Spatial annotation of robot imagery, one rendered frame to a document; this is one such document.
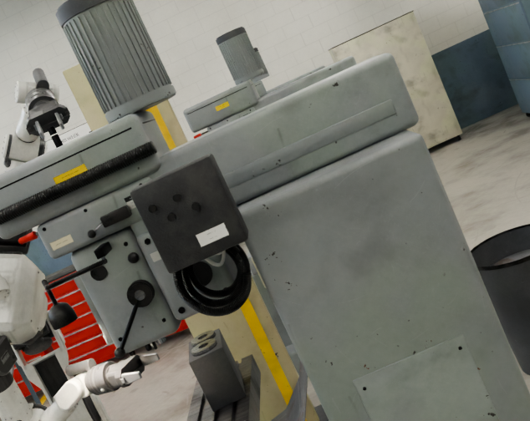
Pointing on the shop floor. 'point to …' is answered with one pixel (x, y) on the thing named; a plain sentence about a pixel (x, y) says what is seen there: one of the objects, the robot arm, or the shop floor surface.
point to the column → (384, 291)
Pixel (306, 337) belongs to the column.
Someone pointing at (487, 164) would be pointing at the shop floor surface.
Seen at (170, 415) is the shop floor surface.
